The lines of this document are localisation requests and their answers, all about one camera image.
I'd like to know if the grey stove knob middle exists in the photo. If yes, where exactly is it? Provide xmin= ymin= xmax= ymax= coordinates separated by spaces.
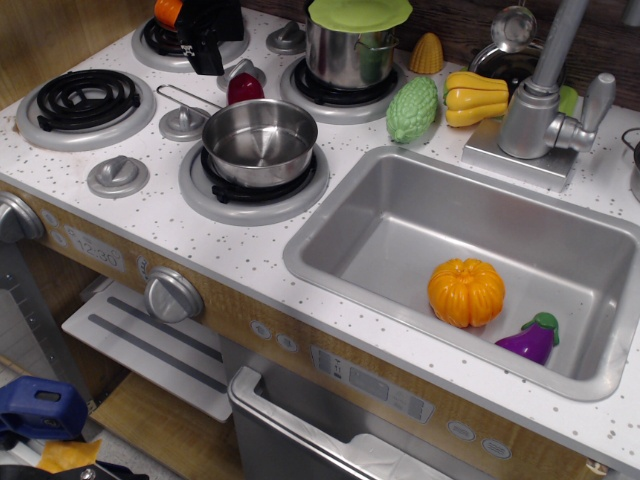
xmin=159 ymin=106 xmax=210 ymax=142

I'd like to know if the silver toy faucet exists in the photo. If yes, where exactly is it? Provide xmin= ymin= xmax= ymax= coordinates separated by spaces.
xmin=462 ymin=1 xmax=616 ymax=192

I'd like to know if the orange toy carrot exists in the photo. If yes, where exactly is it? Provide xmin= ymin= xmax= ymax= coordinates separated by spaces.
xmin=154 ymin=0 xmax=183 ymax=28

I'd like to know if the purple toy eggplant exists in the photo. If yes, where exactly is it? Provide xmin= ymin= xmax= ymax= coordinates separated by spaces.
xmin=496 ymin=312 xmax=560 ymax=365

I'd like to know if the yellow cloth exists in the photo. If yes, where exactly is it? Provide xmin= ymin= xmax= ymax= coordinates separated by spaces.
xmin=37 ymin=439 xmax=102 ymax=474

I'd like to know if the green pot lid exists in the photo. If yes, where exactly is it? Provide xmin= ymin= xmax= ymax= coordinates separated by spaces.
xmin=307 ymin=0 xmax=413 ymax=33

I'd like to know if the black back left burner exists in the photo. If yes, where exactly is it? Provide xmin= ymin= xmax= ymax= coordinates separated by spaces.
xmin=141 ymin=18 xmax=240 ymax=58

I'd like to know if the grey stove knob top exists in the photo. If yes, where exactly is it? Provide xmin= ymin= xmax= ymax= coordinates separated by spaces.
xmin=266 ymin=21 xmax=306 ymax=55

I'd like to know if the silver oven dial left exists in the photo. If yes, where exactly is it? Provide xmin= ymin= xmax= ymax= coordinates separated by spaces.
xmin=0 ymin=191 xmax=45 ymax=244

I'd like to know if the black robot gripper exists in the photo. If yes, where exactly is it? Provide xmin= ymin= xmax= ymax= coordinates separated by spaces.
xmin=174 ymin=0 xmax=244 ymax=76

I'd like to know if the silver oven dial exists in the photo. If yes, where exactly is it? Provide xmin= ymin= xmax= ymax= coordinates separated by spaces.
xmin=144 ymin=267 xmax=204 ymax=324
xmin=0 ymin=191 xmax=45 ymax=244

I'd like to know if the dark red toy sweet potato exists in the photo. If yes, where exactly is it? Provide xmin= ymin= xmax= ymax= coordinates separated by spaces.
xmin=227 ymin=73 xmax=264 ymax=105

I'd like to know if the grey dishwasher door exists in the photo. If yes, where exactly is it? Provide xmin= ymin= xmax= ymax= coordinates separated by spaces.
xmin=228 ymin=366 xmax=487 ymax=479

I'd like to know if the white oven shelf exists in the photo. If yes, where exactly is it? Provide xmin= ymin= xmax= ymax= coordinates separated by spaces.
xmin=62 ymin=280 xmax=231 ymax=423

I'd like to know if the grey stove knob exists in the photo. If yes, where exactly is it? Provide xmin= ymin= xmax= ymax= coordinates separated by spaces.
xmin=266 ymin=21 xmax=306 ymax=55
xmin=159 ymin=106 xmax=210 ymax=142
xmin=217 ymin=58 xmax=267 ymax=92
xmin=87 ymin=155 xmax=150 ymax=199

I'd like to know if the small steel saucepan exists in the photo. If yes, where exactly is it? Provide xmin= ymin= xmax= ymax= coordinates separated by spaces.
xmin=156 ymin=84 xmax=318 ymax=188

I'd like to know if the grey stove knob front left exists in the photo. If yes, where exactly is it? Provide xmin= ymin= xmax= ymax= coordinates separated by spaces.
xmin=87 ymin=155 xmax=150 ymax=199

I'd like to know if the steel bowl behind faucet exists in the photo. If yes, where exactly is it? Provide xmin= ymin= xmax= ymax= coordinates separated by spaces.
xmin=468 ymin=41 xmax=544 ymax=96

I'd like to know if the black front left burner coil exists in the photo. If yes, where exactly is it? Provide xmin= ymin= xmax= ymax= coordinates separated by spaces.
xmin=36 ymin=69 xmax=141 ymax=132

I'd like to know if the yellow toy corn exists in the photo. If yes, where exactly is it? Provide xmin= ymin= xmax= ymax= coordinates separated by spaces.
xmin=409 ymin=32 xmax=444 ymax=75

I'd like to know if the orange toy pumpkin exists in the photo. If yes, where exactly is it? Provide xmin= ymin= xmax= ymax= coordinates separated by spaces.
xmin=427 ymin=258 xmax=506 ymax=328

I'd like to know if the black back right burner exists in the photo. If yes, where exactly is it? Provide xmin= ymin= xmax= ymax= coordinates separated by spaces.
xmin=292 ymin=60 xmax=399 ymax=107

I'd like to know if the silver oven dial right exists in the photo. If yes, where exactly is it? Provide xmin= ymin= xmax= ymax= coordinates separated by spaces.
xmin=144 ymin=267 xmax=204 ymax=324

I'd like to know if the green toy bitter melon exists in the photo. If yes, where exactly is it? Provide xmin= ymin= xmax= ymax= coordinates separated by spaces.
xmin=386 ymin=77 xmax=439 ymax=144

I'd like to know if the yellow toy squash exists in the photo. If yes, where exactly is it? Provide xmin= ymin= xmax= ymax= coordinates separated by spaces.
xmin=444 ymin=71 xmax=509 ymax=128

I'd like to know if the black front right burner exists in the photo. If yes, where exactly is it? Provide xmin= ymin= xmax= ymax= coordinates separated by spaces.
xmin=199 ymin=147 xmax=317 ymax=204

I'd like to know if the tall steel pot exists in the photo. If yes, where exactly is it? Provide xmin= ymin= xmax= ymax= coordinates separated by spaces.
xmin=305 ymin=17 xmax=399 ymax=90

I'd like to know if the blue clamp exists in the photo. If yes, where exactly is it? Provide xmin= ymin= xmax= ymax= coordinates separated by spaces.
xmin=1 ymin=376 xmax=89 ymax=450

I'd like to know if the grey oven door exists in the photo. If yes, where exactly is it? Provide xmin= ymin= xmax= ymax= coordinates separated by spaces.
xmin=1 ymin=243 xmax=94 ymax=407

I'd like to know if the grey stove knob centre back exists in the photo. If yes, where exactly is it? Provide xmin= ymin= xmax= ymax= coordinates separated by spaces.
xmin=217 ymin=58 xmax=267 ymax=92

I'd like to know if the steel ladle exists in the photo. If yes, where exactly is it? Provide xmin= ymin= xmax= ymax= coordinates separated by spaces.
xmin=491 ymin=1 xmax=537 ymax=53

